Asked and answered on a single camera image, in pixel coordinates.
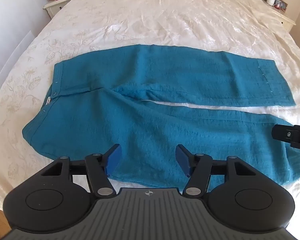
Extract bed with cream bedspread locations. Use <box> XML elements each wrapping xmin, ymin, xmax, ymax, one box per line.
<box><xmin>0</xmin><ymin>0</ymin><xmax>300</xmax><ymax>207</ymax></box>

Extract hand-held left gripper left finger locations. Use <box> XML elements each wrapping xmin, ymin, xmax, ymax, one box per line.
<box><xmin>39</xmin><ymin>144</ymin><xmax>122</xmax><ymax>198</ymax></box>

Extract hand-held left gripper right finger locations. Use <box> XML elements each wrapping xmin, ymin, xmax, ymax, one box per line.
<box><xmin>175</xmin><ymin>144</ymin><xmax>259</xmax><ymax>198</ymax></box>

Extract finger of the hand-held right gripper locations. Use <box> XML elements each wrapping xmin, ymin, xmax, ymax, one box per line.
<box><xmin>271</xmin><ymin>124</ymin><xmax>300</xmax><ymax>152</ymax></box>

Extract teal pants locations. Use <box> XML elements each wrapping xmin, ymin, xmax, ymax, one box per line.
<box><xmin>22</xmin><ymin>44</ymin><xmax>300</xmax><ymax>188</ymax></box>

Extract cream wooden nightstand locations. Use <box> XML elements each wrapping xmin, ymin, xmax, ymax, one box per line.
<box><xmin>43</xmin><ymin>0</ymin><xmax>74</xmax><ymax>19</ymax></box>
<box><xmin>259</xmin><ymin>0</ymin><xmax>297</xmax><ymax>33</ymax></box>

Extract dark photo frame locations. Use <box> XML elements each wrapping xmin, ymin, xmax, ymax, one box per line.
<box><xmin>274</xmin><ymin>0</ymin><xmax>289</xmax><ymax>12</ymax></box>

